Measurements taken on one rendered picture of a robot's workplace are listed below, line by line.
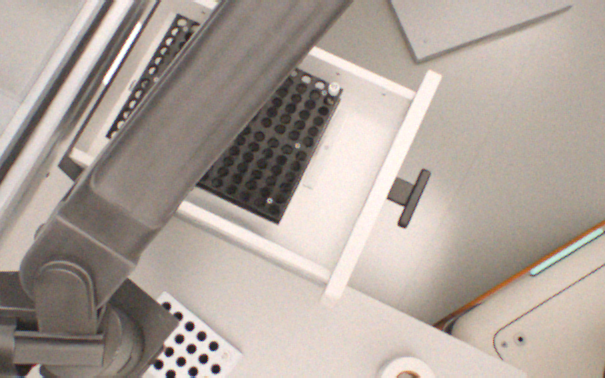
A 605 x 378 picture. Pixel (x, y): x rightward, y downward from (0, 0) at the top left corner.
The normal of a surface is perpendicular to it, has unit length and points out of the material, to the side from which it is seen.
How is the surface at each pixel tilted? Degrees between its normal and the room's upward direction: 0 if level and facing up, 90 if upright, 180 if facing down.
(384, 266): 0
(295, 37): 43
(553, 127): 0
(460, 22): 3
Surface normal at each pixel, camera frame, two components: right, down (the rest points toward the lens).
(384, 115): 0.04, -0.25
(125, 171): 0.09, 0.29
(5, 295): 0.08, -0.89
